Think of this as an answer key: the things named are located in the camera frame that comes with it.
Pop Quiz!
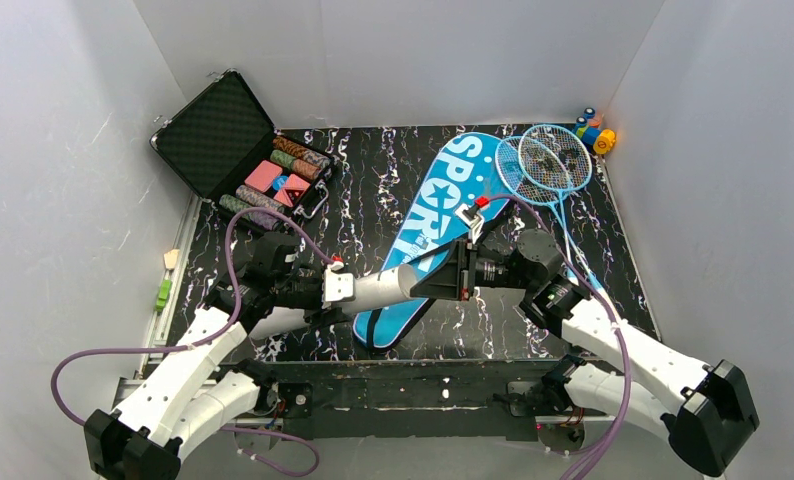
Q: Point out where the blue badminton racket left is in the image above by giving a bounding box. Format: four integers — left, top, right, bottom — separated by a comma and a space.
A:
495, 136, 596, 281

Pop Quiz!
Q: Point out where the blue badminton racket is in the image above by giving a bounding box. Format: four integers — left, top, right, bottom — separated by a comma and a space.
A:
517, 124, 606, 295
495, 136, 596, 281

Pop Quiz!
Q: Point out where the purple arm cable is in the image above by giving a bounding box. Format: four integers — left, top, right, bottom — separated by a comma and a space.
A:
51, 206, 335, 478
483, 193, 634, 480

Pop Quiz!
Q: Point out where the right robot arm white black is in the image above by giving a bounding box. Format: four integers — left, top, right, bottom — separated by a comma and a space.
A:
410, 229, 759, 477

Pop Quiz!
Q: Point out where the blue racket bag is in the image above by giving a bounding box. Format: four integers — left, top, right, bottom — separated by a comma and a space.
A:
352, 132, 507, 351

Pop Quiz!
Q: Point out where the pink card box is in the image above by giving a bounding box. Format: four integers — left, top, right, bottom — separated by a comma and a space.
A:
244, 160, 284, 193

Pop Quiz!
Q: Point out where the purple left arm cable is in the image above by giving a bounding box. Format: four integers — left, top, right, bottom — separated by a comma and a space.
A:
51, 206, 335, 478

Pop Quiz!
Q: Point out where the poker chip roll brown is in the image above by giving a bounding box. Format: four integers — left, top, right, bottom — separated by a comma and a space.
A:
272, 136, 332, 169

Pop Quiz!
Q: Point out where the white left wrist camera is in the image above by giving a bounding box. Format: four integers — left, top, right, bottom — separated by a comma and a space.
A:
322, 268, 355, 308

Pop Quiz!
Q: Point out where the wooden block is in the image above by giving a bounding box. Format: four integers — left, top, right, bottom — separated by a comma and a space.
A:
163, 249, 180, 271

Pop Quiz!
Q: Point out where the poker chip roll green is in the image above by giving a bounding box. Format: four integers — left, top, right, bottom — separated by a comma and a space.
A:
270, 149, 321, 181

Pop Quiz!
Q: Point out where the black base beam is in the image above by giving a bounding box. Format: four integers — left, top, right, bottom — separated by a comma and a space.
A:
138, 357, 637, 444

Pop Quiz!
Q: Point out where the poker chip roll front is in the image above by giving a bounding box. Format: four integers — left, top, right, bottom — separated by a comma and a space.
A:
218, 193, 283, 231

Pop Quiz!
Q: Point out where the blue badminton racket right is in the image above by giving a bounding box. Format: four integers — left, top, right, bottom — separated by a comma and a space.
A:
517, 124, 606, 295

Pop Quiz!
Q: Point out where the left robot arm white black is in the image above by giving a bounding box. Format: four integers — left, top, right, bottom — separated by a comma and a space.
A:
83, 232, 322, 479

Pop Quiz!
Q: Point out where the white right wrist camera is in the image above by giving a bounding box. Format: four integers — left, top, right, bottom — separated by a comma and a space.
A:
455, 196, 490, 244

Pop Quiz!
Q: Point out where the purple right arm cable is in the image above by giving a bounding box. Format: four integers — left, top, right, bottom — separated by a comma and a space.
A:
483, 193, 634, 480

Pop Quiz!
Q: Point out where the white shuttlecock tube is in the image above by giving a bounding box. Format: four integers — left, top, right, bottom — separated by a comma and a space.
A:
249, 263, 418, 339

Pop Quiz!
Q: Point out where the poker chip roll purple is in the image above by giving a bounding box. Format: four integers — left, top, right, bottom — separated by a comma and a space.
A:
235, 185, 286, 214

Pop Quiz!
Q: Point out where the red card box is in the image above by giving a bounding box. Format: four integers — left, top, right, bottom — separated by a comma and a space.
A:
272, 174, 310, 207

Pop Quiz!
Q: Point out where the green clip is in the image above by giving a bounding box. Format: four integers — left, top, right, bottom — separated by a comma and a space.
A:
154, 279, 172, 313

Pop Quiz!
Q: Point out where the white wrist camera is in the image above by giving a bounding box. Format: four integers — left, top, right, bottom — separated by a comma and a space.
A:
455, 196, 490, 244
322, 268, 355, 308

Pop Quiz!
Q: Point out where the black aluminium case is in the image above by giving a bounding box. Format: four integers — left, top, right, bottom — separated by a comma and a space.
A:
149, 69, 337, 224

